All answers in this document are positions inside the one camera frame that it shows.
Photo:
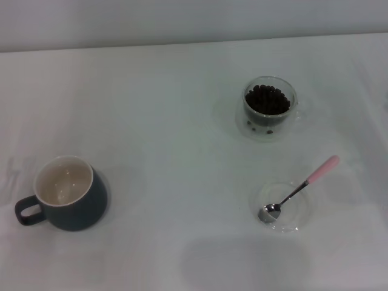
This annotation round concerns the clear glass saucer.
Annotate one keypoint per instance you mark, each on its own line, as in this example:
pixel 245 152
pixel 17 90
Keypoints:
pixel 260 135

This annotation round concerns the pile of coffee beans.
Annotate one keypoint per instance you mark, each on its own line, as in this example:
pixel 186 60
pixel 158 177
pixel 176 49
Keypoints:
pixel 266 100

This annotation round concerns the dark green ceramic mug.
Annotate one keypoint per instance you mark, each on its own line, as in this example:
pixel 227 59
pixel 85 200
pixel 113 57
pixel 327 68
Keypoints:
pixel 78 212

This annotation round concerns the small clear glass dish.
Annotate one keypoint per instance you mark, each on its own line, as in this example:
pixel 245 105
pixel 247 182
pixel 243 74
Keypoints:
pixel 298 209

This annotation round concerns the clear double-wall glass cup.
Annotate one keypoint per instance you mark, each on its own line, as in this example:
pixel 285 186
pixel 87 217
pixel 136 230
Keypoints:
pixel 266 121

